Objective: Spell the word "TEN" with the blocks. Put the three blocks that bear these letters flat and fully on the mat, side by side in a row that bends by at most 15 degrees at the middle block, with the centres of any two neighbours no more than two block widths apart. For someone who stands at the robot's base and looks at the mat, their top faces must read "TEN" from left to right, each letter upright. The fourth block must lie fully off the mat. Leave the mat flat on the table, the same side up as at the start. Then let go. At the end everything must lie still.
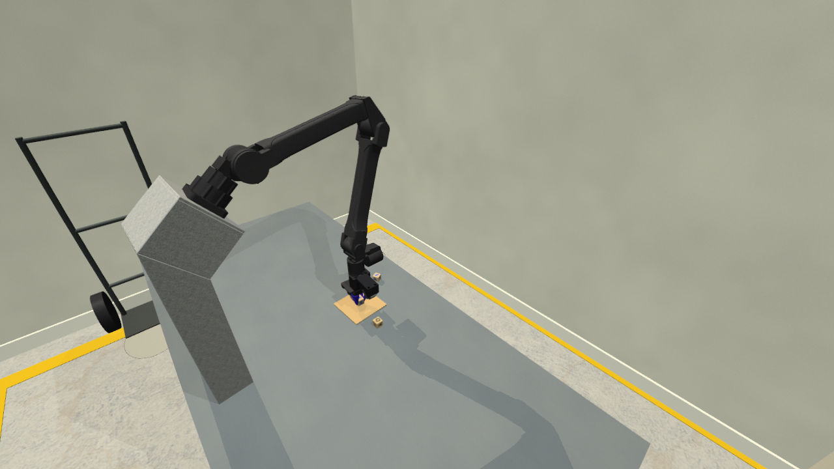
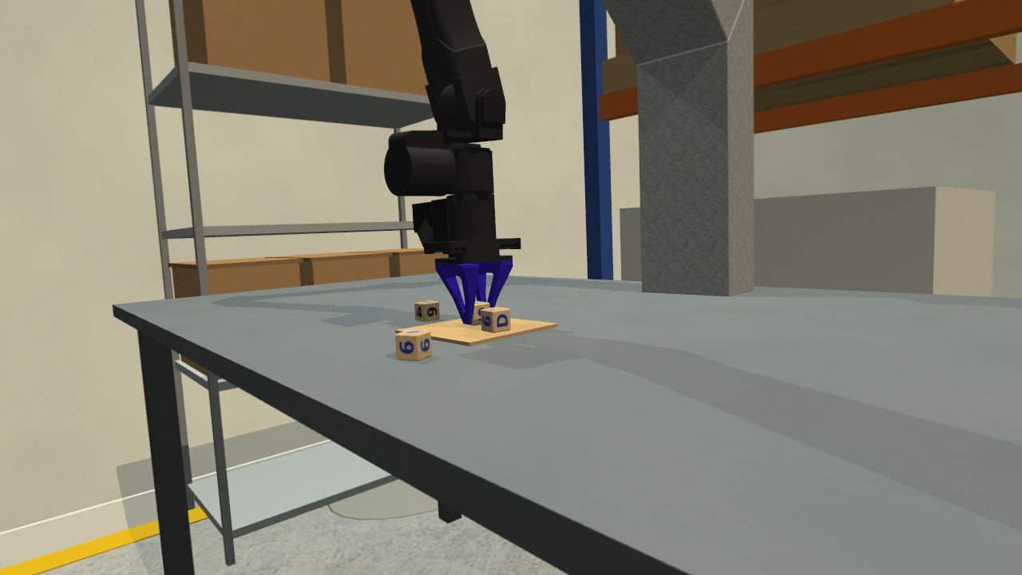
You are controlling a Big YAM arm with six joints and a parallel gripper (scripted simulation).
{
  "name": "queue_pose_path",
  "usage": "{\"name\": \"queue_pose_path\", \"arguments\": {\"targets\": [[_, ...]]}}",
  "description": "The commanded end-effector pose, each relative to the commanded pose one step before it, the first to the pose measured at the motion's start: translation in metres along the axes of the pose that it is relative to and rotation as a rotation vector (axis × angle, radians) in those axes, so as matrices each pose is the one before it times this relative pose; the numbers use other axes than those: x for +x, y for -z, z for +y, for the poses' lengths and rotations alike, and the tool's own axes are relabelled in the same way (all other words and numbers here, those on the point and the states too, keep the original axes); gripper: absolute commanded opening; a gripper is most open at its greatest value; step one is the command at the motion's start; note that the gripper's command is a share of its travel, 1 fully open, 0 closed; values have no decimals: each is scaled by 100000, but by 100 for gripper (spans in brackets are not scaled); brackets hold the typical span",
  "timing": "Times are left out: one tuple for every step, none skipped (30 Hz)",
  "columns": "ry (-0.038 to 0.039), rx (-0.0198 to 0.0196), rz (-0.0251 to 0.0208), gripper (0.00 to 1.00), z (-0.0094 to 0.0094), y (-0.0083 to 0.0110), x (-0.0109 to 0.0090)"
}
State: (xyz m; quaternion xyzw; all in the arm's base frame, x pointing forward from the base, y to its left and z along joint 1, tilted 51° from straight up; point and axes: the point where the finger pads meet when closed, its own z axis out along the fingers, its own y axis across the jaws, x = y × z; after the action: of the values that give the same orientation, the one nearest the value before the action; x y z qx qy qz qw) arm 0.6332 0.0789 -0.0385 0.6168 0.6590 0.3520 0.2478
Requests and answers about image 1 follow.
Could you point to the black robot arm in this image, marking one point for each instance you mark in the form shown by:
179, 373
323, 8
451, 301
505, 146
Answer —
213, 189

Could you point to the orange flat mat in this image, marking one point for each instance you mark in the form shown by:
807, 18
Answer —
359, 313

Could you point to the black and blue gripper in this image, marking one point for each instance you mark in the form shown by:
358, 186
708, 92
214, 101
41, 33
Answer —
345, 285

